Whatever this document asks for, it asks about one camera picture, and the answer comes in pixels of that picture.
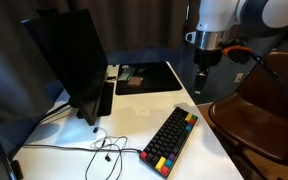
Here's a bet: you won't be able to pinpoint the black keyboard with coloured keys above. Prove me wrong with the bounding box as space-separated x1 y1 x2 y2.
139 106 199 178

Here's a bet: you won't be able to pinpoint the black desk mat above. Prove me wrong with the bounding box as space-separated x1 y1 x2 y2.
115 61 184 97

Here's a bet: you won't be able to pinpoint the black monitor cable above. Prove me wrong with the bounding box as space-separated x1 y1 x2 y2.
39 102 74 124

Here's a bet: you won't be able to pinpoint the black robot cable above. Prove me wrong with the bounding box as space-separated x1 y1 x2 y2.
249 53 288 103

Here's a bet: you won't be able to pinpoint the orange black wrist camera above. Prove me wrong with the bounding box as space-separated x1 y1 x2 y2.
221 44 254 65

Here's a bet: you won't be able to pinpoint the dark grey curtain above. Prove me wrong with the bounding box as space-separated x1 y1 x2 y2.
0 0 200 123

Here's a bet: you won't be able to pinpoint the black keyboard cable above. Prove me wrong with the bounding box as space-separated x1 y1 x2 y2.
21 143 144 155

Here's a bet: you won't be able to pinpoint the black wired earphones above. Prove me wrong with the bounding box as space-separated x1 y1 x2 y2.
84 126 129 180

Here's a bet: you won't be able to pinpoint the pink checkered small board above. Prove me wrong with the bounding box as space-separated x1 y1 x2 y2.
126 76 144 88

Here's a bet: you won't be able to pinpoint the brown folding chair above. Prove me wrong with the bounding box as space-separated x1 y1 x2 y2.
207 50 288 180

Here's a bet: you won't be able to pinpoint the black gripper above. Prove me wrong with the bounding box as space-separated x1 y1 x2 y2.
193 48 223 96

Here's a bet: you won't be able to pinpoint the black computer monitor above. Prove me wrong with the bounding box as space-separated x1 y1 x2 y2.
21 8 109 127

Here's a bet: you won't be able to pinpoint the green white packet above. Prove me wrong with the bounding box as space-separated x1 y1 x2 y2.
117 64 136 82

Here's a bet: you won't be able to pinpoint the small black block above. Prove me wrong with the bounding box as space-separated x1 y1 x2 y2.
10 159 25 180

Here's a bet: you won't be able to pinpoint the black monitor base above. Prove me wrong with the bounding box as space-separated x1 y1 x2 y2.
76 81 115 120

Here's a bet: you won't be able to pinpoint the white wall outlet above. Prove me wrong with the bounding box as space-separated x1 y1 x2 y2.
234 72 245 84

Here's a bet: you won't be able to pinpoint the small dark gadget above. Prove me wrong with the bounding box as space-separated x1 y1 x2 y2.
135 66 147 75

